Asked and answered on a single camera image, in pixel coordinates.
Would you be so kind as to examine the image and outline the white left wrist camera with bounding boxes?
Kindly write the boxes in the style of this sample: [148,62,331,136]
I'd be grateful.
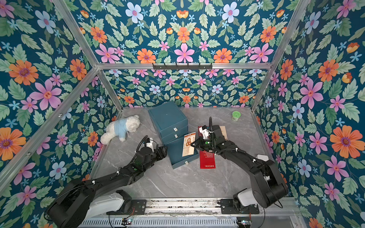
[145,138,155,150]

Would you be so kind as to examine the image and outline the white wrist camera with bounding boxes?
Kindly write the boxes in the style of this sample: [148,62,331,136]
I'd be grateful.
[198,126,210,140]
[145,138,155,150]

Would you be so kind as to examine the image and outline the teal drawer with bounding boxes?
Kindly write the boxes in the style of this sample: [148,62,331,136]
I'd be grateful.
[160,125,188,137]
[162,130,188,144]
[165,136,199,169]

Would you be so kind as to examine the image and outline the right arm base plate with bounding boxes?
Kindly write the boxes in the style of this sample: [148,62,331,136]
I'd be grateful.
[217,199,259,214]

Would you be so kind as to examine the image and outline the aluminium front rail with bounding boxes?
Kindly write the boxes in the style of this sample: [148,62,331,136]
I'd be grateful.
[68,197,301,219]

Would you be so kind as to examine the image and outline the cream postcard red emblem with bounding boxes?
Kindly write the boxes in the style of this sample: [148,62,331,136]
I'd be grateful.
[182,133,196,157]

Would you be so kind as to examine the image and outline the teal top drawer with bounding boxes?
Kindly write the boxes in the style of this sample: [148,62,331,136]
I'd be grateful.
[160,125,188,137]

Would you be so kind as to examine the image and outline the green lidded small cup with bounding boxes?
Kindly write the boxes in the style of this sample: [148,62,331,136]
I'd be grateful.
[232,111,241,121]

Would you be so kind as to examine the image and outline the teal bottom drawer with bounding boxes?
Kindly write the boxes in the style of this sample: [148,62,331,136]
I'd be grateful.
[165,136,199,169]

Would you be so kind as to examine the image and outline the white teddy bear blue shirt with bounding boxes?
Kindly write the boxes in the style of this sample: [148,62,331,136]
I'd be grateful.
[100,115,140,145]

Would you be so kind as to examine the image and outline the red postcard white text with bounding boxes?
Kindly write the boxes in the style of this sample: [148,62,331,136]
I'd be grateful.
[198,125,206,138]

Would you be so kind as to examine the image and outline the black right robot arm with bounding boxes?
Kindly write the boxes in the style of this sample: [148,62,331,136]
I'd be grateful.
[191,118,289,211]

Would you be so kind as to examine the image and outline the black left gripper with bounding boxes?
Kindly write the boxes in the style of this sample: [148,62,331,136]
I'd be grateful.
[141,145,168,173]

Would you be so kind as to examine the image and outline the teal drawer cabinet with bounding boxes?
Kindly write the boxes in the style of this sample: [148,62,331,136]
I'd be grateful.
[148,101,188,133]

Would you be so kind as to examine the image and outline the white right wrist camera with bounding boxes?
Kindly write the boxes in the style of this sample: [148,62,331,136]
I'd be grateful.
[198,126,210,140]

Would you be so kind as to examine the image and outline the cream postcard red text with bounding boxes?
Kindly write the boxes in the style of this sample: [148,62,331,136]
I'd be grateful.
[220,126,228,141]

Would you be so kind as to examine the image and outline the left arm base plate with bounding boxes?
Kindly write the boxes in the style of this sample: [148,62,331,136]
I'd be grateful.
[106,199,147,216]

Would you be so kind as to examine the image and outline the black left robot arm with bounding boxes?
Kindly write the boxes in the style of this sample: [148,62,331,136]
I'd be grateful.
[44,136,167,228]

